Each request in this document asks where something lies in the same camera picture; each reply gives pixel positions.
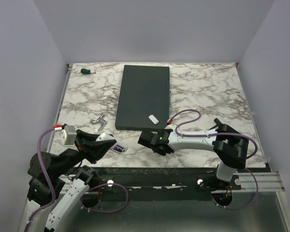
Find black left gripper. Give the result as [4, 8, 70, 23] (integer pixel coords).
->
[54, 129, 116, 177]

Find white remote control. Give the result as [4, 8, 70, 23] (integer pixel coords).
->
[95, 133, 129, 154]

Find white battery compartment cover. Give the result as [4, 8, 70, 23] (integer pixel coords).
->
[148, 115, 159, 125]

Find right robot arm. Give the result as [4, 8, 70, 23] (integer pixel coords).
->
[138, 124, 249, 189]

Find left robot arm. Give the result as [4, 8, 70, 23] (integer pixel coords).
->
[22, 126, 117, 232]

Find black plastic clip part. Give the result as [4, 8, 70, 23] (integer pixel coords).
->
[214, 118, 222, 128]

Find silver metal bracket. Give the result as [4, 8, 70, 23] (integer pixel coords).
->
[90, 114, 107, 131]

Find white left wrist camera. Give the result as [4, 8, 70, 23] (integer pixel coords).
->
[53, 124, 77, 146]

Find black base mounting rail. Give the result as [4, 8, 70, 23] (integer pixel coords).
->
[50, 165, 283, 203]

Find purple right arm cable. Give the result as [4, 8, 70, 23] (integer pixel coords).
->
[168, 110, 259, 210]

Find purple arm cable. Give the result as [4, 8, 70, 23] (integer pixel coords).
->
[24, 128, 129, 232]
[168, 110, 259, 210]

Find dark network switch box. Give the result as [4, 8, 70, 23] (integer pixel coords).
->
[115, 65, 171, 131]

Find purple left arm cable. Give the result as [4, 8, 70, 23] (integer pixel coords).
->
[24, 128, 129, 232]

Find green handled screwdriver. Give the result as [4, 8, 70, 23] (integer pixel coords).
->
[80, 68, 96, 75]

